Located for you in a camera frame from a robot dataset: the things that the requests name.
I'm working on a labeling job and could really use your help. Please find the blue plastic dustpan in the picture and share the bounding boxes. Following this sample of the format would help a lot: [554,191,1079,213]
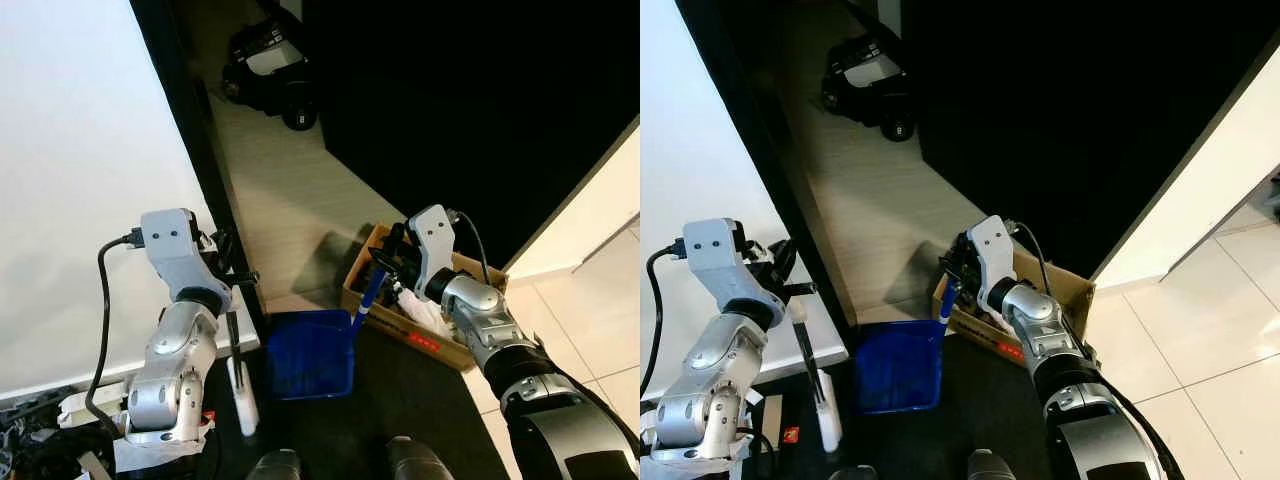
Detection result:
[855,280,963,414]
[264,268,387,402]

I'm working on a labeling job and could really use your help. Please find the white brush with black stick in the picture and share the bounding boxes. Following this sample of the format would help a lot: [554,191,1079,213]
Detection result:
[225,308,261,437]
[788,300,844,453]

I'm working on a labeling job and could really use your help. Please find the white crumpled cloth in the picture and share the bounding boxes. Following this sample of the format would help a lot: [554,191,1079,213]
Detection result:
[393,283,453,339]

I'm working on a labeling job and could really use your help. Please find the brown cardboard box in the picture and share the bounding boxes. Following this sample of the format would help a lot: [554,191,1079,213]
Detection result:
[340,222,509,373]
[932,240,1097,364]

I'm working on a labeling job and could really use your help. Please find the large black panel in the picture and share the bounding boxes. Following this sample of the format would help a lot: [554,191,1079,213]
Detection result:
[902,0,1280,281]
[300,0,641,271]

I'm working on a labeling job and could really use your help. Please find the black wheeled device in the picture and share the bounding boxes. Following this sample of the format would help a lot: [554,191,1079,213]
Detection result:
[220,18,321,132]
[820,33,917,142]

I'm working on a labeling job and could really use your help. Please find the grey robot right leg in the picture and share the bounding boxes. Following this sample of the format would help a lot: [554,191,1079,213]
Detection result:
[965,450,1021,480]
[385,435,456,480]

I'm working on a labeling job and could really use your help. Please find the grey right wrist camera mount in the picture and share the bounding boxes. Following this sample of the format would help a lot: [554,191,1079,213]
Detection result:
[408,205,460,301]
[965,215,1022,307]

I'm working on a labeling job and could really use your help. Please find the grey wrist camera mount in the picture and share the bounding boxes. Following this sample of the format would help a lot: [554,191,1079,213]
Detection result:
[680,218,787,323]
[408,205,460,301]
[965,215,1022,307]
[138,208,233,303]

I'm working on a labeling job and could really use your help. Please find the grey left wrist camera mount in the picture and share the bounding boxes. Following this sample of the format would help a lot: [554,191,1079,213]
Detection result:
[138,208,233,303]
[680,218,787,323]

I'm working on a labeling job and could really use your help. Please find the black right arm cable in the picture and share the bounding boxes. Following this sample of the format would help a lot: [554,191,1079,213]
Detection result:
[448,210,492,289]
[1008,221,1053,297]

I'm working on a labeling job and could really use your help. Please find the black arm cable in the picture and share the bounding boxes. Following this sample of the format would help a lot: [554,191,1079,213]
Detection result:
[640,243,693,403]
[84,232,147,441]
[448,210,492,289]
[1008,221,1053,297]

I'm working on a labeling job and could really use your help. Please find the black door frame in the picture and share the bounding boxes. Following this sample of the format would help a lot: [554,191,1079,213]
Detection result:
[130,0,269,336]
[676,0,861,346]

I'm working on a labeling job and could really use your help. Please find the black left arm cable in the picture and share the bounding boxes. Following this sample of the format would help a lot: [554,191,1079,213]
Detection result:
[640,243,693,403]
[84,232,147,441]

